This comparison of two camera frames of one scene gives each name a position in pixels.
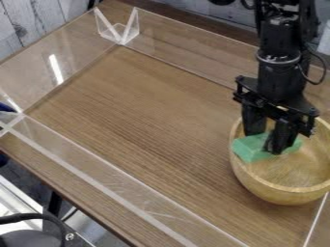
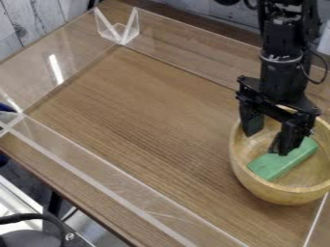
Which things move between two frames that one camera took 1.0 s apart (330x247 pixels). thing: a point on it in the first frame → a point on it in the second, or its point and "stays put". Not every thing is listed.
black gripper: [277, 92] stays put
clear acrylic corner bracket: [118, 33] stays put
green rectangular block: [249, 148] → [273, 165]
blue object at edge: [7, 108] stays put
